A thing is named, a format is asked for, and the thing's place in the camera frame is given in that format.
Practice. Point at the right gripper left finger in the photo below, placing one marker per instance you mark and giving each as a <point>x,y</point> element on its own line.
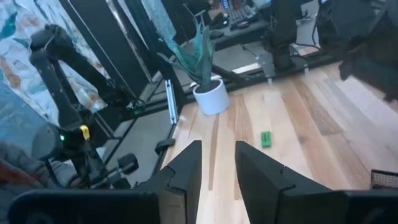
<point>93,208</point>

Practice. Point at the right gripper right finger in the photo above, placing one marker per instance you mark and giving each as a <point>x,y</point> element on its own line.
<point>311,208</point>

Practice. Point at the black mesh desk organizer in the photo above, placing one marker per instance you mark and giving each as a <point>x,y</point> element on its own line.
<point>385,180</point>

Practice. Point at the green eraser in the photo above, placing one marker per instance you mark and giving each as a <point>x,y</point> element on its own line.
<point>265,139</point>

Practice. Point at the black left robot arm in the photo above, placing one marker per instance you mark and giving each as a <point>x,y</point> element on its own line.
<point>281,37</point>

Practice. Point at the grey side desk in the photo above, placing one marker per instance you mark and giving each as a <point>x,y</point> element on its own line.
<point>242,35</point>

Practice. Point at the green plant in white pot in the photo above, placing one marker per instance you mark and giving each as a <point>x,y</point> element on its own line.
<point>213,99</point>

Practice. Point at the black keyboard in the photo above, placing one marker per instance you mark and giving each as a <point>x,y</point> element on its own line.
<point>242,15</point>

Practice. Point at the black computer mouse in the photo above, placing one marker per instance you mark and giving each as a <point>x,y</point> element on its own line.
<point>216,34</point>

